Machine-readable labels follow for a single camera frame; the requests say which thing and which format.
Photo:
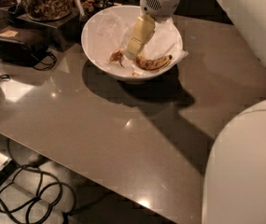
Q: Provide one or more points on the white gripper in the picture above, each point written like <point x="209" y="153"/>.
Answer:
<point x="160" y="4"/>

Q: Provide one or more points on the spotted ripe banana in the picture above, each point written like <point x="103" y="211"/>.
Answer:
<point x="147" y="64"/>

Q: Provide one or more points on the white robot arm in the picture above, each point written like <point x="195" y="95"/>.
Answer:
<point x="224" y="183"/>

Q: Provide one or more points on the white ceramic bowl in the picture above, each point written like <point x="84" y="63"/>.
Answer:
<point x="98" y="52"/>

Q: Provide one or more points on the small banana peel piece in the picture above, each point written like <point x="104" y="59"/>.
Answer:
<point x="116" y="57"/>

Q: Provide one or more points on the white paper liner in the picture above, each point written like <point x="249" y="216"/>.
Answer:
<point x="114" y="28"/>

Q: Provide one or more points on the dark metal stand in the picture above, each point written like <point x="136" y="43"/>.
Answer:
<point x="62" y="34"/>

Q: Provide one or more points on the glass jar of nuts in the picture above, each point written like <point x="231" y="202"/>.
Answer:
<point x="47" y="10"/>

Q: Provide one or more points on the black box device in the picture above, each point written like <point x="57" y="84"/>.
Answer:
<point x="24" y="47"/>

